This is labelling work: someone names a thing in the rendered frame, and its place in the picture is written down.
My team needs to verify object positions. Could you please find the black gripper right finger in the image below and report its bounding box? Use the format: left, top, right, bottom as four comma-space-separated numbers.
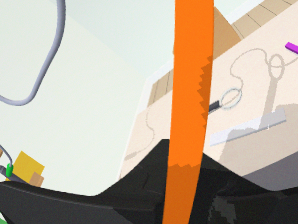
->
188, 152, 298, 224

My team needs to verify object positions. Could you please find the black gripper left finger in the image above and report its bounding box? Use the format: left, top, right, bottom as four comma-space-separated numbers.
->
0, 139, 169, 224

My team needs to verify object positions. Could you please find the grey loop with dark grey handle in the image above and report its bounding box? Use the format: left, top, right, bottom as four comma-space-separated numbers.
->
209, 87, 241, 113

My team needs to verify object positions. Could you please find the magenta handle with pale grey ring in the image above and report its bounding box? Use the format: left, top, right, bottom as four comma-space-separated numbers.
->
285, 41, 298, 53

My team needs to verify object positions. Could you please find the white flat strip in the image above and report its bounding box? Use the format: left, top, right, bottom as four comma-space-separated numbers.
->
210, 107, 286, 147

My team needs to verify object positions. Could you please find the orange handle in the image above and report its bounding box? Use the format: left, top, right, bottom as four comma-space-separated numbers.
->
162, 0, 214, 224

